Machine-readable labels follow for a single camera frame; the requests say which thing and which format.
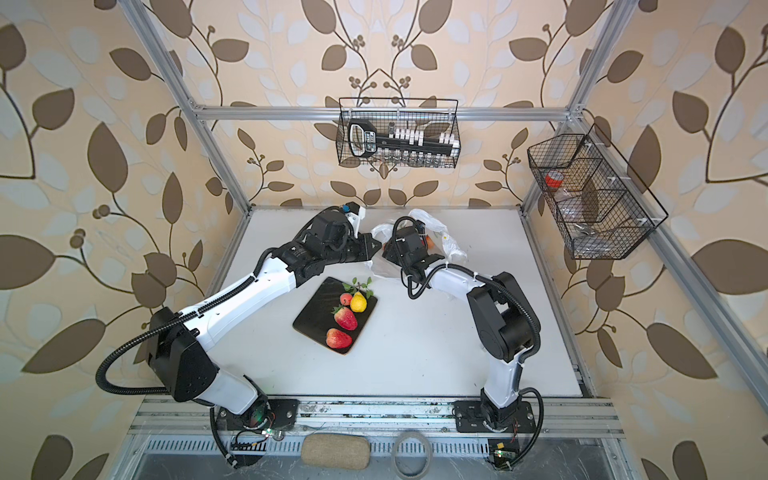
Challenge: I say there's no right wire basket black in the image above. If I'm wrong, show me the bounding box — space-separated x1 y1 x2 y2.
527 125 668 260

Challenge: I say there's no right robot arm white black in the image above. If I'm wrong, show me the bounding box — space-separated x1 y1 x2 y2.
383 216 544 471

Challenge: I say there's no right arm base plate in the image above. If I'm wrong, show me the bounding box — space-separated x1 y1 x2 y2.
452 400 536 434

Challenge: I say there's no red cup in basket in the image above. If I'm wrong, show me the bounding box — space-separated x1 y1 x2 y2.
544 170 565 191

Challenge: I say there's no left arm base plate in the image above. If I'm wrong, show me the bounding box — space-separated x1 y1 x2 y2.
213 398 300 432

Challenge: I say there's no green leafy fake sprig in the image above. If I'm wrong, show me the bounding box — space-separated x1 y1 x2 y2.
343 277 373 299

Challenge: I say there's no grey tape roll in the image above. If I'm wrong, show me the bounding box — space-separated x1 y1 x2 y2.
391 430 434 480

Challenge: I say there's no black square tray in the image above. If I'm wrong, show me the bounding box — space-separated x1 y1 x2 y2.
292 277 378 355

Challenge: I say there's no red yellow fake apple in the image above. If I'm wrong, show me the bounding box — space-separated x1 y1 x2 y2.
325 328 353 350

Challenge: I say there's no black socket tool set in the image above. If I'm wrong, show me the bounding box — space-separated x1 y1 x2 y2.
345 120 461 159

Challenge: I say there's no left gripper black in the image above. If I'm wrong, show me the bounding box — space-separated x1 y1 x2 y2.
320 230 384 267

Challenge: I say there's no white plastic bag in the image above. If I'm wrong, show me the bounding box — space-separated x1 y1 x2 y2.
366 209 468 278

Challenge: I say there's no wire basket black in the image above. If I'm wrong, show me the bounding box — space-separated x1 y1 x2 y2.
335 96 462 169
527 125 668 260

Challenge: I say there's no large red fake strawberry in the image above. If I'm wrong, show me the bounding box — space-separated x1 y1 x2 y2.
333 306 358 331

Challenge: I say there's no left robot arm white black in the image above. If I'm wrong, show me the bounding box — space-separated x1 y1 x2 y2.
95 202 381 469

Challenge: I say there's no yellow fake lemon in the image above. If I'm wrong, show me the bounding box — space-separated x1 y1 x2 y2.
349 292 367 313

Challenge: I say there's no beige sponge block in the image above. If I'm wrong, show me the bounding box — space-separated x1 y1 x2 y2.
300 433 371 470

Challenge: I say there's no back wire basket black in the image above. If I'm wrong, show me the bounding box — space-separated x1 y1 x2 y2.
335 96 462 169

